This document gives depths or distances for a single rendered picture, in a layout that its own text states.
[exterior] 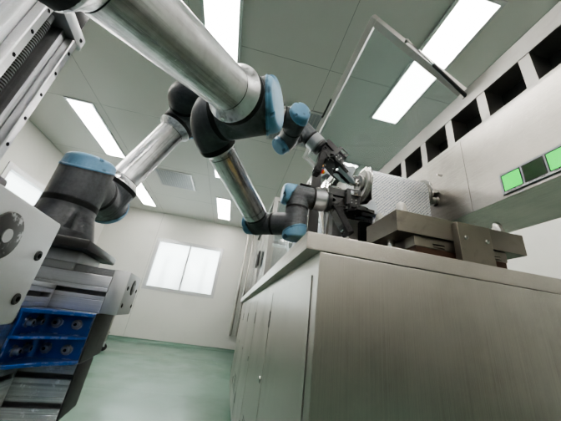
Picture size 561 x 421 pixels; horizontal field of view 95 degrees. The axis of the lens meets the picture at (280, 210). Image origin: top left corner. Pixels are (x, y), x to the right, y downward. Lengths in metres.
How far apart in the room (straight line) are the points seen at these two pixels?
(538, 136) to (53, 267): 1.25
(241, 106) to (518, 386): 0.77
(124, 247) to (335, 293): 6.51
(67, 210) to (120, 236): 6.26
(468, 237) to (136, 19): 0.81
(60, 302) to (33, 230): 0.42
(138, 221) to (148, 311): 2.06
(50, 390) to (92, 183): 0.43
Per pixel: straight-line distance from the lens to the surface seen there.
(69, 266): 0.71
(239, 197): 0.76
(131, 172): 0.94
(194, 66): 0.43
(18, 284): 0.31
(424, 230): 0.79
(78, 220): 0.76
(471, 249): 0.84
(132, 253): 6.81
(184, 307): 6.39
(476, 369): 0.72
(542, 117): 1.06
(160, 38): 0.39
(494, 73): 1.28
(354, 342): 0.56
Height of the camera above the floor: 0.71
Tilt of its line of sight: 23 degrees up
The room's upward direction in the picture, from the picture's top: 8 degrees clockwise
